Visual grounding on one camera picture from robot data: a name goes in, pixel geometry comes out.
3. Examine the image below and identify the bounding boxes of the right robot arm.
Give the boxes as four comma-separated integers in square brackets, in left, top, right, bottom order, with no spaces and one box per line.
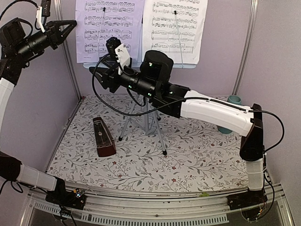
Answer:
[89,50,264,205]

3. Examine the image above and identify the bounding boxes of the brown wooden metronome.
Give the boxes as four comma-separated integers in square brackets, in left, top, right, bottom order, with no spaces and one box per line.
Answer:
[93,117,116,157]

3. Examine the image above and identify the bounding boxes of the aluminium base frame rail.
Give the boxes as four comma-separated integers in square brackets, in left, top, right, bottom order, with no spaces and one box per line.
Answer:
[21,182,296,226]

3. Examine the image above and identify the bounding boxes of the teal cup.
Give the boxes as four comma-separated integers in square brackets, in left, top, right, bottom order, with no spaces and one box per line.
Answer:
[217,95,242,134]

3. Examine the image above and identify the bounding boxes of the white sheet music page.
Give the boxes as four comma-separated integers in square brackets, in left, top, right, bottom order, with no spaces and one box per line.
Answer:
[142,0,208,65]

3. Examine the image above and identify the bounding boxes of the right aluminium frame post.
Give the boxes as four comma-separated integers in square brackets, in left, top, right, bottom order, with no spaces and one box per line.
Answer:
[232,0,259,95]

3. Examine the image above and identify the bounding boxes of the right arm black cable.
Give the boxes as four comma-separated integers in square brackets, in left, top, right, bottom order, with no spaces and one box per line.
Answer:
[91,53,285,153]

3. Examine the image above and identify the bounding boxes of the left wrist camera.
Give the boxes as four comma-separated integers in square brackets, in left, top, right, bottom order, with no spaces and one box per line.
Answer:
[35,0,51,32]

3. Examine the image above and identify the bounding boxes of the light blue music stand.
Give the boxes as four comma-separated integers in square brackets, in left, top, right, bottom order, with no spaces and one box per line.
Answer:
[82,0,206,156]

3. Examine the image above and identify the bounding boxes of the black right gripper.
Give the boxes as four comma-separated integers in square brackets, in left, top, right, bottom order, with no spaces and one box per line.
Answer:
[88,56,157,99]

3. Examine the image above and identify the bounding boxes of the floral patterned table mat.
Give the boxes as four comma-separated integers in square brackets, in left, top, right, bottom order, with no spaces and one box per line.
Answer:
[48,96,248,193]

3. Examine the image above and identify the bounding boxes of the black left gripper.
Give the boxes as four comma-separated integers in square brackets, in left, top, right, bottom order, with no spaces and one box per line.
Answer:
[15,19,77,60]

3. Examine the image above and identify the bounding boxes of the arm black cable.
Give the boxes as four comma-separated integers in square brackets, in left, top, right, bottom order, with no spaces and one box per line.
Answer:
[91,53,285,153]
[0,0,40,22]

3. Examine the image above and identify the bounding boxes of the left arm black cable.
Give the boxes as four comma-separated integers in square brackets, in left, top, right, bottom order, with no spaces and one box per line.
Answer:
[0,0,40,22]

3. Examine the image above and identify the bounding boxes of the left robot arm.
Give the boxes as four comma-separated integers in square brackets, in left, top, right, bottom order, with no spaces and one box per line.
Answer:
[0,18,79,204]

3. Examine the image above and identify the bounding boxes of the aluminium frame post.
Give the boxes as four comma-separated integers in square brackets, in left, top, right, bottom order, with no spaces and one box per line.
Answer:
[232,0,259,95]
[54,0,81,100]

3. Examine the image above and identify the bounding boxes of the left aluminium frame post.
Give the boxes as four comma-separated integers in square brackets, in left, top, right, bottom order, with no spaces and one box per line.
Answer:
[54,0,81,100]

